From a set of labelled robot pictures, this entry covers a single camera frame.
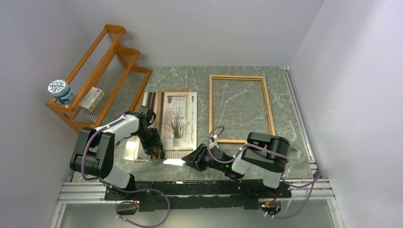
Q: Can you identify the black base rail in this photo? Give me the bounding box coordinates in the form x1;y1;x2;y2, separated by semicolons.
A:
105;179;292;212

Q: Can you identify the plant photo print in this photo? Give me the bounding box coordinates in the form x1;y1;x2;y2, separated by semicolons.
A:
123;91;198;162

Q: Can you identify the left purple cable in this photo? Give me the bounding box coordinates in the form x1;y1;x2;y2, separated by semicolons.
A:
80;113;171;228

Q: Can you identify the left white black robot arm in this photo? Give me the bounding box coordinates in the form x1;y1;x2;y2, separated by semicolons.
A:
69;106;163;200

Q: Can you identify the orange wooden shelf rack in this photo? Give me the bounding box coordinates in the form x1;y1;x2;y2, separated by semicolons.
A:
46;24;152;133

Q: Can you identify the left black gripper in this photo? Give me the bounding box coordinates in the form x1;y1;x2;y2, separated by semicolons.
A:
134;127;163;157

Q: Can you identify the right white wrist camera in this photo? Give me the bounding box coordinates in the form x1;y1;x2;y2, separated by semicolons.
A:
209;134;219;151

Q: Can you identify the clear tape roll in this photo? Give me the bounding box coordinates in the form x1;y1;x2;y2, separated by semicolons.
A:
288;145;306;164

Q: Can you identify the blue white round tin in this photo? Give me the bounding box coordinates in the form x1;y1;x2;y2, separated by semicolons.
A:
48;80;76;104

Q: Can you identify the wooden picture frame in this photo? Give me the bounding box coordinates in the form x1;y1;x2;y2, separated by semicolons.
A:
209;75;276;144

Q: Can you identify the white red small box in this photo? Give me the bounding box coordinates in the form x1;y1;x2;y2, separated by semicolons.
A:
79;87;105;113

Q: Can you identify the aluminium extrusion rail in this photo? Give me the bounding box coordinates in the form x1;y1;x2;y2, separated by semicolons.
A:
50;179;344;228

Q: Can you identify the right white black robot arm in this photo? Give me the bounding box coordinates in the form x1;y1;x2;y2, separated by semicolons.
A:
182;132;290;197

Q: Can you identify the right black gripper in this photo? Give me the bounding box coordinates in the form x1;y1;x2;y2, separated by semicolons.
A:
181;143;225;172

